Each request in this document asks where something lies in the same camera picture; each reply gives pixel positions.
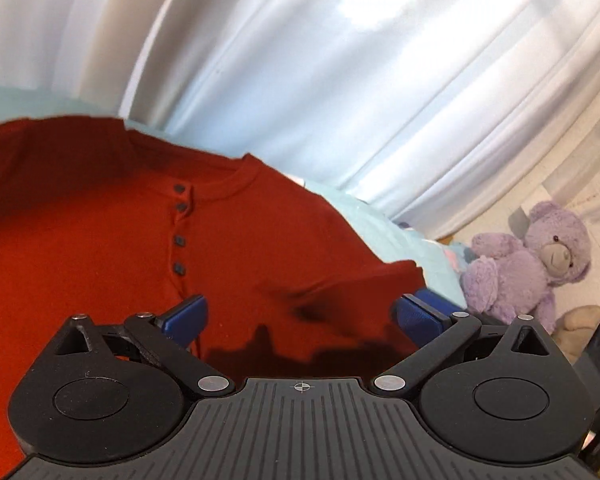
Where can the beige plush toy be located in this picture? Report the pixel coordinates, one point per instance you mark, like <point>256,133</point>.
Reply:
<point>575,329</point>

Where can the white sheer curtain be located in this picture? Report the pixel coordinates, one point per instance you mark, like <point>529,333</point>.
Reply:
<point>430,110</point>

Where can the purple teddy bear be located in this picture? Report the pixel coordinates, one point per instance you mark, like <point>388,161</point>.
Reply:
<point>511,276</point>

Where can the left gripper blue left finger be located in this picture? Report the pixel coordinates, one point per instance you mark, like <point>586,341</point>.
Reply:
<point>185,322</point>

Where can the red button-up knit shirt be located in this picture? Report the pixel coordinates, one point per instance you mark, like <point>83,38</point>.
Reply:
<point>100,219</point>

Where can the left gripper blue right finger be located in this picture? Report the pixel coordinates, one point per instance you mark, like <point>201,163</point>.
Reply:
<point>423,316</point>

